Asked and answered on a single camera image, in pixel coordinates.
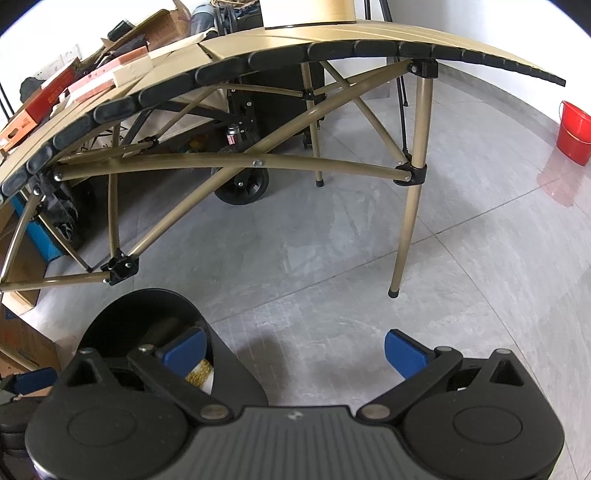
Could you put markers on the black wagon wheel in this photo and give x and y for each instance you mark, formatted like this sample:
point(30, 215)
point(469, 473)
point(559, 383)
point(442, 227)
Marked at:
point(244, 187)

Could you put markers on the black backpack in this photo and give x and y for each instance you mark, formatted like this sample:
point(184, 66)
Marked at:
point(31, 87)

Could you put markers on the blue storage box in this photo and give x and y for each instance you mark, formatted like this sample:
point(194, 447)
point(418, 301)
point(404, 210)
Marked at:
point(39, 230)

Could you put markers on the white wall sockets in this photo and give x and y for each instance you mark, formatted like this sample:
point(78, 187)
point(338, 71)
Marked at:
point(57, 62)

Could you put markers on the open brown cardboard box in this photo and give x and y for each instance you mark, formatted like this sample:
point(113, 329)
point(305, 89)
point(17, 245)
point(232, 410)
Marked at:
point(157, 25)

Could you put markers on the black round bin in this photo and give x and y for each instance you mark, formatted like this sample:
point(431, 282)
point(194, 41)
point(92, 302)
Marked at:
point(235, 369)

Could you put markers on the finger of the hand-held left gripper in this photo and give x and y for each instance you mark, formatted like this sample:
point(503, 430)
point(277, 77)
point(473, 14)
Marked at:
point(32, 381)

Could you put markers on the orange cardboard box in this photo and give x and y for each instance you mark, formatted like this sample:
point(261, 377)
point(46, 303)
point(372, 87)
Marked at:
point(41, 104)

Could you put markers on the red plastic bucket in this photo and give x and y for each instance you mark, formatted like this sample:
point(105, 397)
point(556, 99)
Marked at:
point(575, 131)

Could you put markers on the black camera tripod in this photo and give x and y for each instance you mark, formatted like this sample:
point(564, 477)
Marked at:
point(399, 83)

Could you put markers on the orange and white plush toy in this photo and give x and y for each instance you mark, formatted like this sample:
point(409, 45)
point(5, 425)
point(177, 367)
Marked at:
point(202, 374)

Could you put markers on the tan metal table frame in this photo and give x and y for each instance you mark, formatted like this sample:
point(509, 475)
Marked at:
point(277, 166)

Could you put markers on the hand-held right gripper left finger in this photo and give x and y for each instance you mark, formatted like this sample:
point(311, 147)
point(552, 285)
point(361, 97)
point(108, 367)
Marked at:
point(184, 351)

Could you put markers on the large brown cardboard box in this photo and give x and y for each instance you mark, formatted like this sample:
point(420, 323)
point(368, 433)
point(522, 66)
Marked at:
point(27, 332)

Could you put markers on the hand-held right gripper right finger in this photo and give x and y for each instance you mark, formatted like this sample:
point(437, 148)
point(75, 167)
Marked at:
point(406, 354)

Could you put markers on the grey water bottle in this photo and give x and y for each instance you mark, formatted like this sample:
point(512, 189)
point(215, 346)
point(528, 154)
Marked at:
point(203, 16)

